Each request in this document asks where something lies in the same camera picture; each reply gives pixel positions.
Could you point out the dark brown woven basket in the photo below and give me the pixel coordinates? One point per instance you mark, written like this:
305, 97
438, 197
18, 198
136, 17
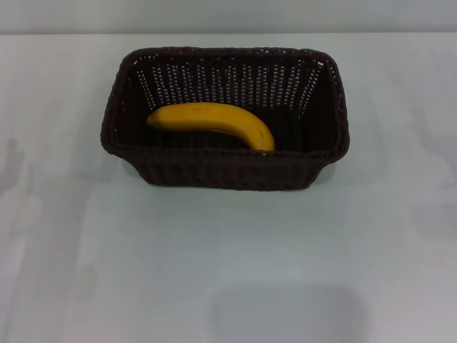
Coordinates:
228, 171

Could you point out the yellow banana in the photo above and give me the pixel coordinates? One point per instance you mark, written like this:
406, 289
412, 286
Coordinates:
214, 118

